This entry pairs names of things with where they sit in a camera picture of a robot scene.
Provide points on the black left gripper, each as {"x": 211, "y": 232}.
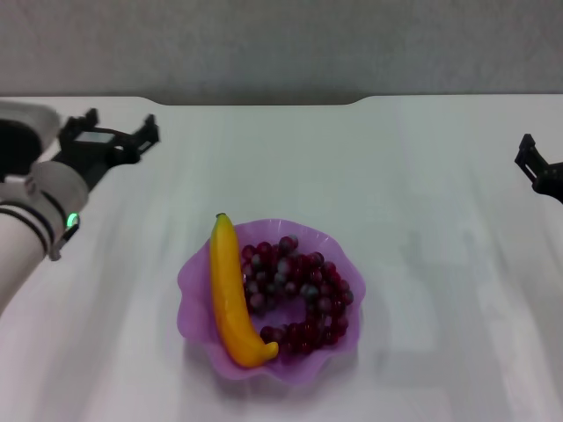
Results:
{"x": 94, "y": 158}

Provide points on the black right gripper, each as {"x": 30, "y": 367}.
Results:
{"x": 552, "y": 178}

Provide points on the yellow banana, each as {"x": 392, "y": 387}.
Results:
{"x": 228, "y": 285}

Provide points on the dark red grape bunch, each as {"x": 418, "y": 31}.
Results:
{"x": 299, "y": 281}

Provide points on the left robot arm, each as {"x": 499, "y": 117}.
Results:
{"x": 26, "y": 228}

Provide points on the purple wavy-edged plastic plate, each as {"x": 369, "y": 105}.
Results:
{"x": 198, "y": 316}

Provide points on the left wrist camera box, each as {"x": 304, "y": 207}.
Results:
{"x": 17, "y": 140}

